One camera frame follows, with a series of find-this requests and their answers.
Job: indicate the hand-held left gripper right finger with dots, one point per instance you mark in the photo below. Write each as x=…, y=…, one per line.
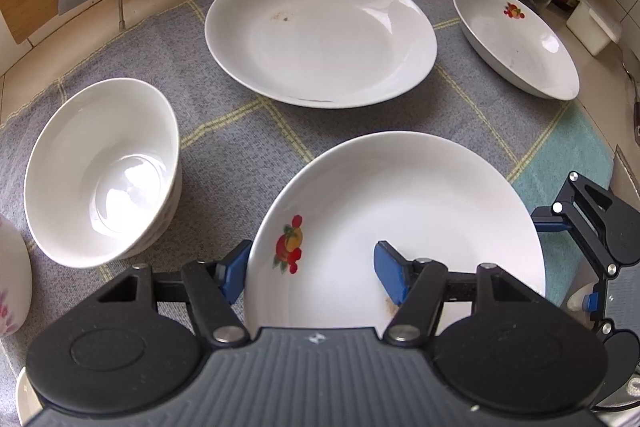
x=390, y=272

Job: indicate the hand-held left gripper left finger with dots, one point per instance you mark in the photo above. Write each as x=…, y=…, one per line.
x=235, y=272

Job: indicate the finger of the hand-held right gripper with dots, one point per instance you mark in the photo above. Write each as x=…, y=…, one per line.
x=550, y=219
x=594, y=302

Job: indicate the white bowl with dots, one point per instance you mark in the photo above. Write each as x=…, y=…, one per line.
x=95, y=167
x=171, y=207

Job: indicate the grey teal checked cloth mat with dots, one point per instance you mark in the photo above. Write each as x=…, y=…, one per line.
x=240, y=142

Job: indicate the white plastic container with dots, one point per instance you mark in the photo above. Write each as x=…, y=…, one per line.
x=592, y=24

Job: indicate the white floral cup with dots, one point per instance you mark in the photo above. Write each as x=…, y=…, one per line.
x=12, y=277

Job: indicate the large white fruit print plate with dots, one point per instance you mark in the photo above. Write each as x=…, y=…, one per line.
x=320, y=42

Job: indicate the white dish rim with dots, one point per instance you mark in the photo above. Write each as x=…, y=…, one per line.
x=25, y=399

